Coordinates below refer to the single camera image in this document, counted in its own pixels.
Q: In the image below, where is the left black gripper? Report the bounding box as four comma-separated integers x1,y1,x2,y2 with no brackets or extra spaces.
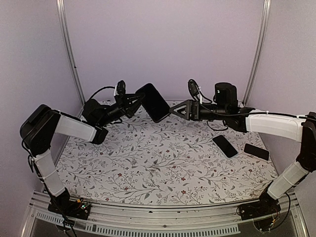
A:
98,92,147,127

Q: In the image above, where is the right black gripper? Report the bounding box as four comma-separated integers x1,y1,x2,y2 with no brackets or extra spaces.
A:
170,99,229,121

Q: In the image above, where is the black phone case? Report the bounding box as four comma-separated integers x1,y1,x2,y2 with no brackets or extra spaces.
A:
136,83,170,123

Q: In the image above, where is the phone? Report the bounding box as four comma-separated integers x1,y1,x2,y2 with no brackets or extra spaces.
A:
212,135,238,158

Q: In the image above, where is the black smartphone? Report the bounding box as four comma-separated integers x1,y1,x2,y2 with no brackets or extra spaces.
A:
244,144,270,161

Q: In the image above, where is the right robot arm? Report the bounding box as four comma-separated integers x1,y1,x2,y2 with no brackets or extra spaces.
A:
169,79,316,215

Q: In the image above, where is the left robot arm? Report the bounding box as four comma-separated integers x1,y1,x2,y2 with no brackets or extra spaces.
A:
19,93,145,214

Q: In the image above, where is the floral patterned table mat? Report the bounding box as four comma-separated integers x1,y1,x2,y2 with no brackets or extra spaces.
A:
57,109,277,205

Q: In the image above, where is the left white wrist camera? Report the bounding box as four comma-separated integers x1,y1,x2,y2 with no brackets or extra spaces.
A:
114,80,126,96

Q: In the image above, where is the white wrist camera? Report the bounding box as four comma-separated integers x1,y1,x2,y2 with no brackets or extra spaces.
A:
114,80,126,96
188,79,203,104

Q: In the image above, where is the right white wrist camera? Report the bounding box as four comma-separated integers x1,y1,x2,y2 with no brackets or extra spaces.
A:
188,79,203,104

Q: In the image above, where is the front aluminium rail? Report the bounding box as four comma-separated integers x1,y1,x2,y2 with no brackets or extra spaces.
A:
21,192,309,237

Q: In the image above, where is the left aluminium frame post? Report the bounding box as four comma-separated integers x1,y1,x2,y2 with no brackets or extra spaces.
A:
56,0,85,105

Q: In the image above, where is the aluminium frame post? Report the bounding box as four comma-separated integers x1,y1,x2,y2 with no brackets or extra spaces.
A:
56,0,85,105
242,0,271,106

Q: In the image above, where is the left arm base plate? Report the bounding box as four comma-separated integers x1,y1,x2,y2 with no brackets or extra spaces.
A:
48,198,91,220

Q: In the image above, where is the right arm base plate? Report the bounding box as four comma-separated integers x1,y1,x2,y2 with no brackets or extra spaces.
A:
236,201,281,232

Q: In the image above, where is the right aluminium frame post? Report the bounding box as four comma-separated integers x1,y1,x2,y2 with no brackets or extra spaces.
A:
242,0,271,106

